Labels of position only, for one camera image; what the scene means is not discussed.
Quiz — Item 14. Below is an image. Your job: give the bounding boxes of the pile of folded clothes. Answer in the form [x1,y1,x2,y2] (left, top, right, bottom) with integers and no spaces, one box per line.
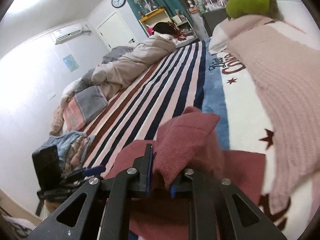
[34,131,95,173]

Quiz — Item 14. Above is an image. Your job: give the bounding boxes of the green plush toy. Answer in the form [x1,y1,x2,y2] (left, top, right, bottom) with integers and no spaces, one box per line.
[226,0,270,18]

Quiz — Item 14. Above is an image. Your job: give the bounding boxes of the round wall clock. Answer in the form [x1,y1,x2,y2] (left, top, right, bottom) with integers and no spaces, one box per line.
[111,0,126,9]

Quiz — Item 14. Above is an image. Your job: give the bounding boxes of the yellow white shelf cabinet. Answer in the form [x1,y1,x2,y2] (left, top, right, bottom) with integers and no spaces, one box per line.
[139,7,172,37]

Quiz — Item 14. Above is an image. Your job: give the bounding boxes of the black white plush toy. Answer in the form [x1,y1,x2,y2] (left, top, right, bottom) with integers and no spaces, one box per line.
[152,22,186,41]

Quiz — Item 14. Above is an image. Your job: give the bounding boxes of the white wall air conditioner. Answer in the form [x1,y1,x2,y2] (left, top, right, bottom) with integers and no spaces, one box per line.
[52,23,92,44]

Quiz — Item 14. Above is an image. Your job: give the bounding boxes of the white door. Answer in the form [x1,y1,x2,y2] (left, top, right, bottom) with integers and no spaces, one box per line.
[98,12,138,49]

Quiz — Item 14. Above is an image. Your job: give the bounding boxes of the dark tall bookshelf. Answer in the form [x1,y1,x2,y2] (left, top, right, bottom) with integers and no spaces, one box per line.
[200,0,228,37]

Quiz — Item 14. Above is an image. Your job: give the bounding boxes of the white bed headboard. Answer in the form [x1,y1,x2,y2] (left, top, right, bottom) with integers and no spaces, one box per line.
[271,0,319,50]

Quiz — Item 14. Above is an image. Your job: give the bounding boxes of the maroon red pants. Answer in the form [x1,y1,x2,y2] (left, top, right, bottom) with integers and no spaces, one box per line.
[106,107,265,239]

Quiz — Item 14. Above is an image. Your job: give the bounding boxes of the glass display case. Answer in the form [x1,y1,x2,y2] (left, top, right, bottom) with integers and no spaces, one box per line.
[134,0,159,16]

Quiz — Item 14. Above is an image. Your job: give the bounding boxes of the striped fleece bed blanket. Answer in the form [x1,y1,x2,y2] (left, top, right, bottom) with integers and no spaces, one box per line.
[80,38,293,230]

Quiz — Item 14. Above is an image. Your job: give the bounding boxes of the small blue wall poster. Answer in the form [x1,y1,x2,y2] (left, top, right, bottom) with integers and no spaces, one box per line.
[62,54,79,72]

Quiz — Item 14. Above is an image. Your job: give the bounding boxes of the beige grey rolled duvet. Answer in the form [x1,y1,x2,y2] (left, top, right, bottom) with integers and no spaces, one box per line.
[49,34,176,135]

